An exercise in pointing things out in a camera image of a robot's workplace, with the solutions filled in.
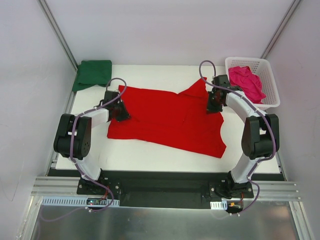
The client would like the red t shirt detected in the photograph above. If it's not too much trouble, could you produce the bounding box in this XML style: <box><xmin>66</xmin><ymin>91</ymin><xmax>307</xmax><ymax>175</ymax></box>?
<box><xmin>107</xmin><ymin>79</ymin><xmax>227</xmax><ymax>158</ymax></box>

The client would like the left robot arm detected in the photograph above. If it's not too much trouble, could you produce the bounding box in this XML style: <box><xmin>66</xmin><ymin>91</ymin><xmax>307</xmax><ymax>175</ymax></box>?
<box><xmin>53</xmin><ymin>90</ymin><xmax>130</xmax><ymax>195</ymax></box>

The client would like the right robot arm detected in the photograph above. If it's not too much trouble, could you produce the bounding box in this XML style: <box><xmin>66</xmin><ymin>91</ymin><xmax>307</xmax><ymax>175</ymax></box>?
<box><xmin>207</xmin><ymin>74</ymin><xmax>280</xmax><ymax>199</ymax></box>

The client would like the pink t shirt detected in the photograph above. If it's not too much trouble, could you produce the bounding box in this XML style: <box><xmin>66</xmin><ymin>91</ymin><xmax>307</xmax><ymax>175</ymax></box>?
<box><xmin>228</xmin><ymin>66</ymin><xmax>266</xmax><ymax>104</ymax></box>

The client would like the folded green t shirt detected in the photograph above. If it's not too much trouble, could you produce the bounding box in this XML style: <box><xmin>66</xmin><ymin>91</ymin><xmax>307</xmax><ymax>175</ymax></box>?
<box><xmin>72</xmin><ymin>60</ymin><xmax>112</xmax><ymax>92</ymax></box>

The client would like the white plastic basket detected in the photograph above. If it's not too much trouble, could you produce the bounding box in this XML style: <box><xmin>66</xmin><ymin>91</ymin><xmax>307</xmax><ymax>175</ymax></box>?
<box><xmin>224</xmin><ymin>56</ymin><xmax>281</xmax><ymax>111</ymax></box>

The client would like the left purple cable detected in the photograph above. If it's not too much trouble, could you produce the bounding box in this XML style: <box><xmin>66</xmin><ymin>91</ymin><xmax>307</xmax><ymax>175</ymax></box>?
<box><xmin>39</xmin><ymin>78</ymin><xmax>128</xmax><ymax>222</ymax></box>

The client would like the purple cable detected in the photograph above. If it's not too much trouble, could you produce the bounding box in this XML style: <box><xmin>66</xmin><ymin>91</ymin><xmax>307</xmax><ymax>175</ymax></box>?
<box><xmin>39</xmin><ymin>78</ymin><xmax>128</xmax><ymax>222</ymax></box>
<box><xmin>198</xmin><ymin>59</ymin><xmax>280</xmax><ymax>217</ymax></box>

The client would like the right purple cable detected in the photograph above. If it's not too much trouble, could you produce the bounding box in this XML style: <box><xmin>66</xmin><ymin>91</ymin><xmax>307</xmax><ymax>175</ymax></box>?
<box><xmin>198</xmin><ymin>59</ymin><xmax>280</xmax><ymax>217</ymax></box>

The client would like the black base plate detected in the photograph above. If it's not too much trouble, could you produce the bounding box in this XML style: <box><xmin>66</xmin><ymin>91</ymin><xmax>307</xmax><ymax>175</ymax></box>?
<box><xmin>48</xmin><ymin>169</ymin><xmax>285</xmax><ymax>209</ymax></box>

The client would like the left white cable duct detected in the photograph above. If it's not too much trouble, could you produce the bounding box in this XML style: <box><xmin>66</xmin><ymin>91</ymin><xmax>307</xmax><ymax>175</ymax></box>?
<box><xmin>42</xmin><ymin>196</ymin><xmax>120</xmax><ymax>208</ymax></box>

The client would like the white cable duct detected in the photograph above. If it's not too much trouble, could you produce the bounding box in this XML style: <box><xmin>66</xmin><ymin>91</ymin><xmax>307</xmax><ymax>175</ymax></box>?
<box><xmin>210</xmin><ymin>200</ymin><xmax>228</xmax><ymax>211</ymax></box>
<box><xmin>42</xmin><ymin>196</ymin><xmax>120</xmax><ymax>208</ymax></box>

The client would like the aluminium frame rail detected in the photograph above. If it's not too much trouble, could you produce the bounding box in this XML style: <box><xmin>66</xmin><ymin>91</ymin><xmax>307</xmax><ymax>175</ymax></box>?
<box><xmin>31</xmin><ymin>176</ymin><xmax>80</xmax><ymax>197</ymax></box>

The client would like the right white cable duct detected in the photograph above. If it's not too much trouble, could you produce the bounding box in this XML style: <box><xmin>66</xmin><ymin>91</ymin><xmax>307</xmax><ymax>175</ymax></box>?
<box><xmin>210</xmin><ymin>200</ymin><xmax>228</xmax><ymax>211</ymax></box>

